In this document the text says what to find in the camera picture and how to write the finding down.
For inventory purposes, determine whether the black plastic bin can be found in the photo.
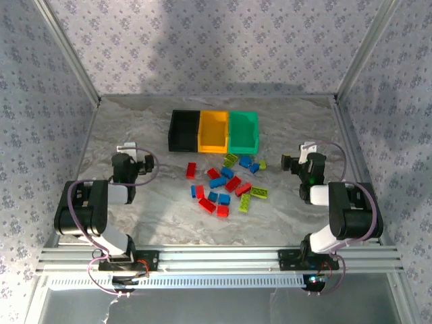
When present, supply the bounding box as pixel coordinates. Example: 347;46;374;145
167;109;202;153

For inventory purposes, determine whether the green plastic bin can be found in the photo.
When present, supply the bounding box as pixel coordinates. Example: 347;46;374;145
227;111;261;156

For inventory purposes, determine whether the large red lego brick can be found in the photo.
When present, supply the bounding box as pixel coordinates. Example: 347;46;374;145
198;196;217;215
225;176;242;193

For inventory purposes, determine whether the yellow plastic bin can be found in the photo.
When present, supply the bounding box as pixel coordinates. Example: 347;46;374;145
196;110;231;155

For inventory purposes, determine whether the floral patterned fabric panel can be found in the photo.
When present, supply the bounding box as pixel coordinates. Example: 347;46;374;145
0;0;97;324
340;0;432;324
43;0;394;97

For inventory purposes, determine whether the wide aluminium extrusion beam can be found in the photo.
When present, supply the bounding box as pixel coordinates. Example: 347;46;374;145
38;245;404;273

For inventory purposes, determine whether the black electronics module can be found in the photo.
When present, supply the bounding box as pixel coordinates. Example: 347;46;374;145
112;275;139;294
302;273;329;294

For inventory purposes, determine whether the grey metal sheet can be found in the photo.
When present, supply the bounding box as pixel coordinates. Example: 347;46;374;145
32;273;409;324

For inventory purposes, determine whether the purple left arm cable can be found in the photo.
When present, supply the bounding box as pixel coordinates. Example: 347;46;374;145
66;146;161;298

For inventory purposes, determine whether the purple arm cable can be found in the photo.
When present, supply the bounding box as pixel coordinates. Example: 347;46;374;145
66;146;161;298
303;141;385;296

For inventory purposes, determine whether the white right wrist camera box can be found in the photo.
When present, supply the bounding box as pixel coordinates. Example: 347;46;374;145
299;141;319;161

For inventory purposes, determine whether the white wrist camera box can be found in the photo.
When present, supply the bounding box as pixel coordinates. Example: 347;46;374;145
299;141;319;161
117;142;139;158

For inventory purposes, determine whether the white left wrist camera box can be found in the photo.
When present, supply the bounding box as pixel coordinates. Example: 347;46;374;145
117;142;139;158

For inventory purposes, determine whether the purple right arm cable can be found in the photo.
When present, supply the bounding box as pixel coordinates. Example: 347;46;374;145
303;141;385;296

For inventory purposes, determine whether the aluminium side rail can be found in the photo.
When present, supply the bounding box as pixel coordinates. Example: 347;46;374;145
45;101;102;247
332;96;387;246

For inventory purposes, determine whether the thin aluminium edge rail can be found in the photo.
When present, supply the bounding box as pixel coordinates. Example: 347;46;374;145
97;93;338;101

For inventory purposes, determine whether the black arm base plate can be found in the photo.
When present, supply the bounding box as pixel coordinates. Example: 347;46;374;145
97;249;160;272
277;248;340;271

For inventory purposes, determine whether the aluminium frame post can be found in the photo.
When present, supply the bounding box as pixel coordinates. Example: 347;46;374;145
33;0;102;105
335;0;404;102

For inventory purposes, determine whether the white slotted cable duct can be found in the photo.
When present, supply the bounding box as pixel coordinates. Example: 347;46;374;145
49;273;306;290

